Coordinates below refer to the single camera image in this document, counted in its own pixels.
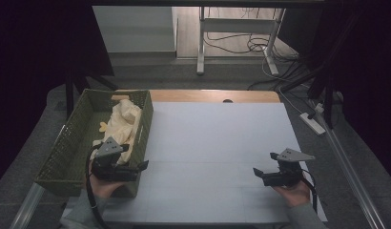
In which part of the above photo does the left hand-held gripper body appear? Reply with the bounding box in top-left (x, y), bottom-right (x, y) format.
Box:
top-left (90, 135), bottom-right (141, 183)

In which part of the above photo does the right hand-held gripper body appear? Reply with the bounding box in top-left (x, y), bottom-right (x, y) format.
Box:
top-left (261, 147), bottom-right (316, 188)

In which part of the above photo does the cream cloth garment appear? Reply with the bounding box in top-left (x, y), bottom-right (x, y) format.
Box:
top-left (90, 98), bottom-right (143, 167)

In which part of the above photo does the green plastic basket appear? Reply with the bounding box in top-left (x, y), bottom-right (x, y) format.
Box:
top-left (34, 88), bottom-right (154, 198)

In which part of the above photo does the person's right hand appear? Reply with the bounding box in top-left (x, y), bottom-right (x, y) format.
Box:
top-left (272, 180), bottom-right (312, 209)

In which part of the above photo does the person's left hand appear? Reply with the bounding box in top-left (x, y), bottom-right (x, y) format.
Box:
top-left (85, 160), bottom-right (128, 200)

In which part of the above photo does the white power strip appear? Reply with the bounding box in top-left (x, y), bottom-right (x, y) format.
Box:
top-left (298, 112), bottom-right (327, 136)

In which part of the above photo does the pale grey table mat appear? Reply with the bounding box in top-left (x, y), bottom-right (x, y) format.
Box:
top-left (61, 101), bottom-right (329, 224)

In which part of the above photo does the black metal stand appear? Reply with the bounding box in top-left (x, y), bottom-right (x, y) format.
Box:
top-left (278, 56), bottom-right (337, 130)
top-left (63, 60), bottom-right (119, 119)

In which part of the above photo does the dark curtain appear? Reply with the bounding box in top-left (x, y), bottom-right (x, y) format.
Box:
top-left (0, 0), bottom-right (115, 189)
top-left (278, 0), bottom-right (391, 176)

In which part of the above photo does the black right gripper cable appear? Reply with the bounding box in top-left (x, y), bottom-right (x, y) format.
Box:
top-left (298, 169), bottom-right (319, 215)

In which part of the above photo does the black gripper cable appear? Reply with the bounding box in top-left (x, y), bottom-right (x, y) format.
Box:
top-left (298, 169), bottom-right (319, 215)
top-left (85, 143), bottom-right (113, 229)

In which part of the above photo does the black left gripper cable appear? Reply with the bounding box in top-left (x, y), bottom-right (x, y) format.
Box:
top-left (85, 143), bottom-right (113, 229)

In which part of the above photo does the white floor cable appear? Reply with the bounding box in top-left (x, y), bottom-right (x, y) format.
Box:
top-left (260, 53), bottom-right (312, 116)

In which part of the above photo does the aluminium rail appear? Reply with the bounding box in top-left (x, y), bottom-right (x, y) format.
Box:
top-left (9, 124), bottom-right (66, 229)
top-left (311, 101), bottom-right (388, 229)

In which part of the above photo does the tangle of black floor cables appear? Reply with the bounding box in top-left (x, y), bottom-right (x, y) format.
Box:
top-left (204, 31), bottom-right (300, 65)

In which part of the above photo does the white metal desk frame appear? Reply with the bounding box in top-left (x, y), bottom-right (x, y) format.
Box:
top-left (195, 7), bottom-right (287, 76)

